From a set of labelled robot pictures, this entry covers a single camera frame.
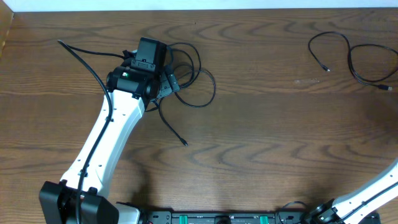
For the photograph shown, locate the black USB cable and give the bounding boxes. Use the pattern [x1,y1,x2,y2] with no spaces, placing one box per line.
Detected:
[144,42,217,147]
[307,30,398,91]

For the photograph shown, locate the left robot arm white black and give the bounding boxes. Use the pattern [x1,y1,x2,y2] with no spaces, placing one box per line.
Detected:
[39,37,180,223]

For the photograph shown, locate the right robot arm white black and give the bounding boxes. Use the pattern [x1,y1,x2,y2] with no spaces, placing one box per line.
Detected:
[302,161,397,224]

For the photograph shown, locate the black base rail green clamps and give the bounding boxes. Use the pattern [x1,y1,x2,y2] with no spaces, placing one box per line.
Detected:
[114,200,382,224]

